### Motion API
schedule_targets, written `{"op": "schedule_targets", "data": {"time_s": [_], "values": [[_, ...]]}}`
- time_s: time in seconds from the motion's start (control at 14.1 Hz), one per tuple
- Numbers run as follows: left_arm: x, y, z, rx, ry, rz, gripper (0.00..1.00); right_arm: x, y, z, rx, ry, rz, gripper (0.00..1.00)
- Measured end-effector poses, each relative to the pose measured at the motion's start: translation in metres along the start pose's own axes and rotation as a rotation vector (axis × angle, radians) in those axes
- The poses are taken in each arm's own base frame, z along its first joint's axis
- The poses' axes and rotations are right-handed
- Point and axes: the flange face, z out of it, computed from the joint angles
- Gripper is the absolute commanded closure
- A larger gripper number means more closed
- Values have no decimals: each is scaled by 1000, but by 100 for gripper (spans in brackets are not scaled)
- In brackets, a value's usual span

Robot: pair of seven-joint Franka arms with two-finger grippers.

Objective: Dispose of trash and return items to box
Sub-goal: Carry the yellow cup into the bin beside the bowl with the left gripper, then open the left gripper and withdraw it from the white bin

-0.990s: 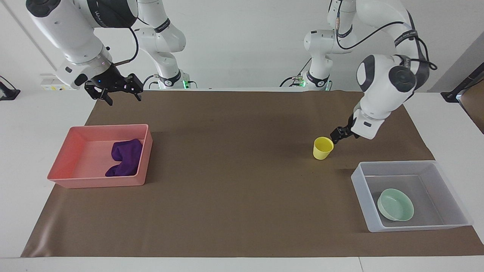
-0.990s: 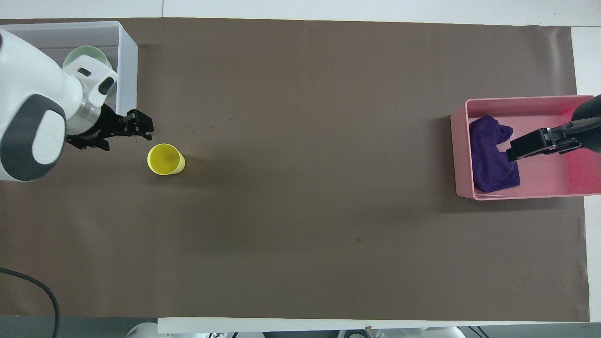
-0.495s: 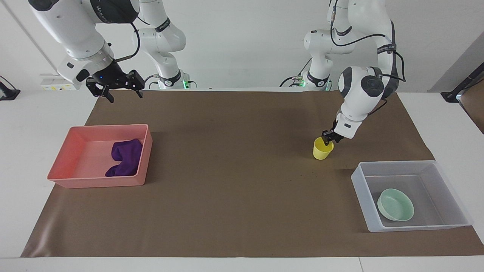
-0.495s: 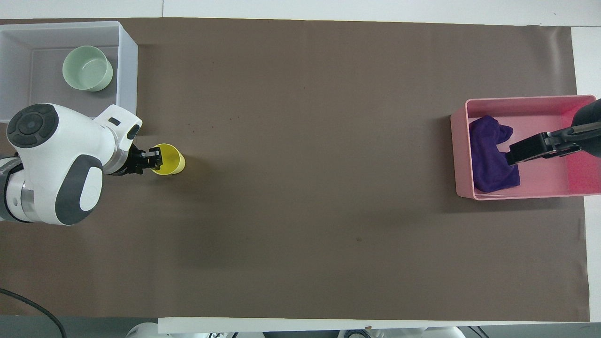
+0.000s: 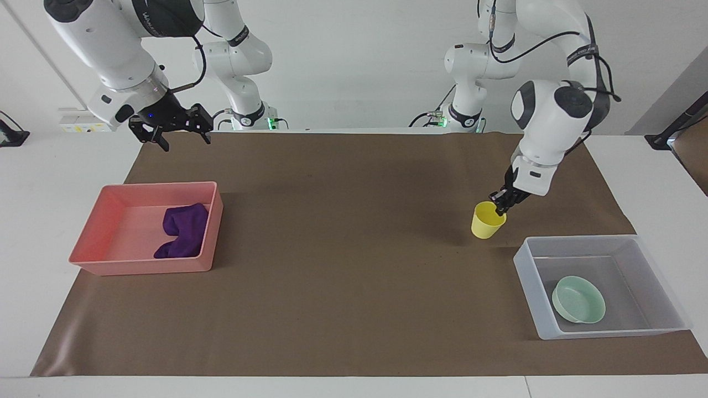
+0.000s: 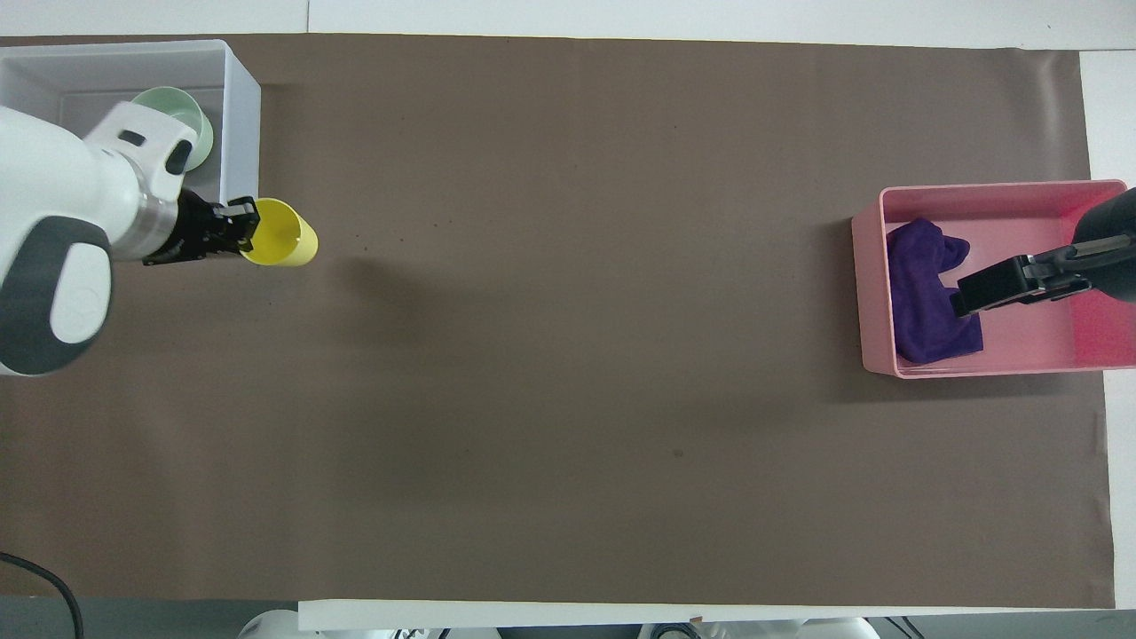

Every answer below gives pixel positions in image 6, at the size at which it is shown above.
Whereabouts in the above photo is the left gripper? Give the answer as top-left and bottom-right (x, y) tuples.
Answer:
(142, 189), (261, 267)

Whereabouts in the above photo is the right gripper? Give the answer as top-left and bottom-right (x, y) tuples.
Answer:
(1069, 187), (1136, 304)

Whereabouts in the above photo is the yellow plastic cup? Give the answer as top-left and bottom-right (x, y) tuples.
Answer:
(240, 198), (319, 268)

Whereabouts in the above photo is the white plastic box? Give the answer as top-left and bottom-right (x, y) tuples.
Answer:
(0, 40), (263, 233)

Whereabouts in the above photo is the pink plastic box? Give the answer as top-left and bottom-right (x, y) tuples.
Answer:
(851, 179), (1136, 381)

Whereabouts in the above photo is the light green plastic cup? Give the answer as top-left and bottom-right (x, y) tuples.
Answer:
(130, 86), (216, 172)

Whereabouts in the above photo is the purple cloth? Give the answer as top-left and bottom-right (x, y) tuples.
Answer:
(885, 217), (985, 366)

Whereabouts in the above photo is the black cable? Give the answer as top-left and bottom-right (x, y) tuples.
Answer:
(0, 551), (86, 639)

